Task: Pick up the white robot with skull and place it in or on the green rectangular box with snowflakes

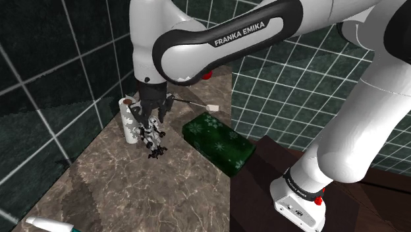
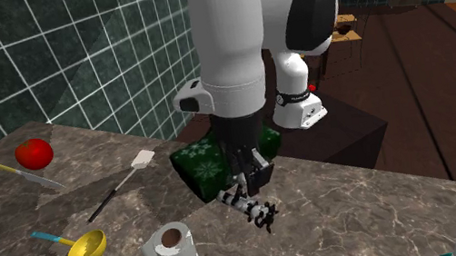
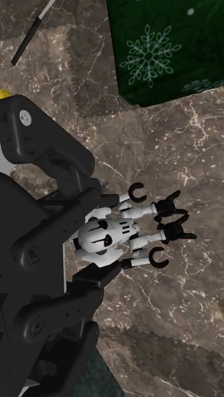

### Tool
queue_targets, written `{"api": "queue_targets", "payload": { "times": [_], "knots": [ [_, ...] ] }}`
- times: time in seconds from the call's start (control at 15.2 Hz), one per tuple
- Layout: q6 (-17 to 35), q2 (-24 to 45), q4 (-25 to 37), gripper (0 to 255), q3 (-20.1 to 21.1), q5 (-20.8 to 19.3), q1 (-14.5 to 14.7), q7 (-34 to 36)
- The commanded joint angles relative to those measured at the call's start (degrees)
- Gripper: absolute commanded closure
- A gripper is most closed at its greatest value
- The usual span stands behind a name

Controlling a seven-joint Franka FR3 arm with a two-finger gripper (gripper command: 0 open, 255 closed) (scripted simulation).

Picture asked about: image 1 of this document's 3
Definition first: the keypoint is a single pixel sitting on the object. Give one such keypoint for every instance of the dark brown robot stand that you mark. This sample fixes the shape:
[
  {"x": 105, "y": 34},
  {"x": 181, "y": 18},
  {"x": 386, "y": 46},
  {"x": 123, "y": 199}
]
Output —
[{"x": 257, "y": 192}]

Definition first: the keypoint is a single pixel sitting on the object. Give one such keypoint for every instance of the green box with snowflakes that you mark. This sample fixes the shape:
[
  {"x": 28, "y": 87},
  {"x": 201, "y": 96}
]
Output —
[{"x": 218, "y": 144}]

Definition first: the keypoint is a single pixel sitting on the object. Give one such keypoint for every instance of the small red round object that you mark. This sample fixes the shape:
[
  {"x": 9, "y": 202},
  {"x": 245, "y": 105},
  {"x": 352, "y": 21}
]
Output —
[{"x": 207, "y": 75}]

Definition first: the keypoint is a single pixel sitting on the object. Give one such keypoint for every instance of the white and black robot figure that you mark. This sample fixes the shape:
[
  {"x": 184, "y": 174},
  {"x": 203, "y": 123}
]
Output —
[{"x": 153, "y": 135}]

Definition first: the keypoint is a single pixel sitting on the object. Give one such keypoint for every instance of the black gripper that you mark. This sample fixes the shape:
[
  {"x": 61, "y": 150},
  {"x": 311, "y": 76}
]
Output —
[{"x": 152, "y": 93}]

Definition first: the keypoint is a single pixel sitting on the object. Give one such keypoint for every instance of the white and teal tube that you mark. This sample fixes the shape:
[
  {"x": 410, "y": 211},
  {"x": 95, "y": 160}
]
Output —
[{"x": 48, "y": 224}]

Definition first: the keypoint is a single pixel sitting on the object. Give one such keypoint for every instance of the white paper roll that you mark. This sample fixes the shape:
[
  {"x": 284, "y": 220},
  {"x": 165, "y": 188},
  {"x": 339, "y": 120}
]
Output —
[{"x": 128, "y": 131}]

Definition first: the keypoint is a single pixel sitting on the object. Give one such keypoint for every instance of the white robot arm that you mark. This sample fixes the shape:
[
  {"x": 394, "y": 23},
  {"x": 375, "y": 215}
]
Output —
[{"x": 346, "y": 135}]

